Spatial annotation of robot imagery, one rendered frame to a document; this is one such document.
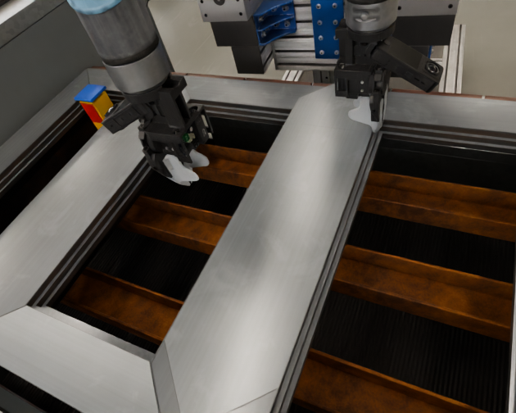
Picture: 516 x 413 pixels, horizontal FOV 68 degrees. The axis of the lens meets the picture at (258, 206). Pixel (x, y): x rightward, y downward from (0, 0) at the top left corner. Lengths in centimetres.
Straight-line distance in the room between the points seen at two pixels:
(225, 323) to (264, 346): 7
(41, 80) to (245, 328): 93
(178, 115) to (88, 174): 41
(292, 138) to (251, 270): 30
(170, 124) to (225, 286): 25
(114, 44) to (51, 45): 79
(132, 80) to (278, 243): 32
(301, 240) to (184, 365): 25
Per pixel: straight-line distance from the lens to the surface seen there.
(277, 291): 58
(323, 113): 83
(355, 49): 68
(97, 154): 94
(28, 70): 124
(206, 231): 89
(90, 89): 110
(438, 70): 69
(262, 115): 89
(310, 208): 65
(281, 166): 73
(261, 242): 62
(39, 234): 85
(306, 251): 60
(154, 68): 52
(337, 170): 70
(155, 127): 57
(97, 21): 49
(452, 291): 78
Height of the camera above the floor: 136
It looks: 49 degrees down
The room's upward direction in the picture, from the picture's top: 17 degrees counter-clockwise
